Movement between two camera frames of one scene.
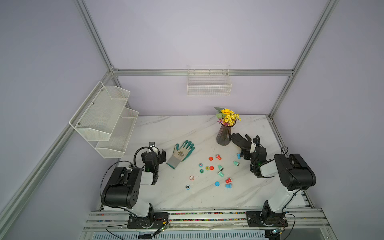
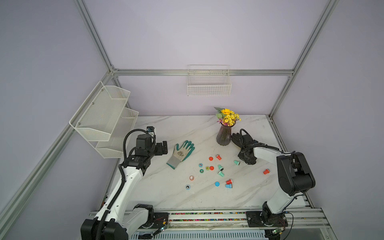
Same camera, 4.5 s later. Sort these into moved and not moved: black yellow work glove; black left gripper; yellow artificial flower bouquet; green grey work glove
Moved: black left gripper
Not moved: black yellow work glove; yellow artificial flower bouquet; green grey work glove
